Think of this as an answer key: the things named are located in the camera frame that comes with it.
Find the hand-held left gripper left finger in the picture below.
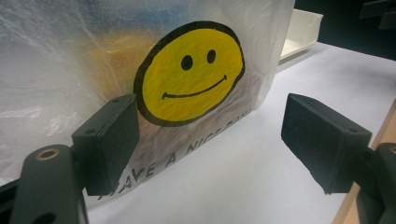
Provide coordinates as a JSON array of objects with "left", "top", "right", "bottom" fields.
[{"left": 71, "top": 93, "right": 140, "bottom": 197}]

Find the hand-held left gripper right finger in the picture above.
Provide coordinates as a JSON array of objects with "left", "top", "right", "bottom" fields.
[{"left": 280, "top": 92, "right": 373, "bottom": 195}]

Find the yellow juice carton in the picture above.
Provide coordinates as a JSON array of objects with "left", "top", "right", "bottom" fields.
[{"left": 78, "top": 31, "right": 157, "bottom": 104}]

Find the clear smiley-face plastic bag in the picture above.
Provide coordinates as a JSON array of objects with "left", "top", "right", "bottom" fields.
[{"left": 0, "top": 0, "right": 296, "bottom": 209}]

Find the white plastic bin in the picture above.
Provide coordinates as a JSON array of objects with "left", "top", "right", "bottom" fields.
[{"left": 279, "top": 8, "right": 324, "bottom": 62}]

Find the blue snack pouch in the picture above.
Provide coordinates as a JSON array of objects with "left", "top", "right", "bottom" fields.
[{"left": 83, "top": 0, "right": 200, "bottom": 32}]

